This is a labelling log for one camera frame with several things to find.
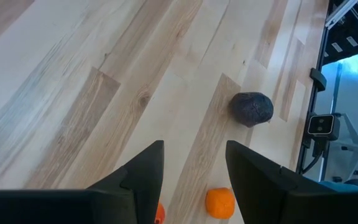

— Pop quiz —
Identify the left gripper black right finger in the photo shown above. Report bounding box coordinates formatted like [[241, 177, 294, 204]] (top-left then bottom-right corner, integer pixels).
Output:
[[225, 139, 358, 224]]

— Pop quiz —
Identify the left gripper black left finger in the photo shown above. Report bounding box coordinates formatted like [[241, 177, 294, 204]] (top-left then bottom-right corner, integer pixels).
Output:
[[0, 139, 165, 224]]

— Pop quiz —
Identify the tiny orange kumquat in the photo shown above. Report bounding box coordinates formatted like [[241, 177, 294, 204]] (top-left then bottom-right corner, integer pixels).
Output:
[[154, 202, 167, 224]]

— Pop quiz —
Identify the dark purple round fruit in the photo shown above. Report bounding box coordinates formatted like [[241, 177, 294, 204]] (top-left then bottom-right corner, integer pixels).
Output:
[[229, 91, 275, 128]]

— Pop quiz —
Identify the orange mandarin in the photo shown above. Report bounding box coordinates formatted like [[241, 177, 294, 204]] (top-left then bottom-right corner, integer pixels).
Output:
[[205, 187, 236, 220]]

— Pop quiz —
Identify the grey chair base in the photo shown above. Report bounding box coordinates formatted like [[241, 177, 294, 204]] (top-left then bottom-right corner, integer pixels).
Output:
[[331, 111, 358, 184]]

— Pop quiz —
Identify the black camera cable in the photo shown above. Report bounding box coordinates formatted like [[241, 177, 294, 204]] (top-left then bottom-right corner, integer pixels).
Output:
[[301, 139, 326, 175]]

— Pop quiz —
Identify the small black table camera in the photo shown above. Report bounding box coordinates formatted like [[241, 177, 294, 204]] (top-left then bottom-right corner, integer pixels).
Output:
[[306, 113, 341, 141]]

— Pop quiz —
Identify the black frame clamp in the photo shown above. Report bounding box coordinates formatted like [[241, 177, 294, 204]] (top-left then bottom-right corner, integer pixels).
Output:
[[309, 67, 328, 93]]

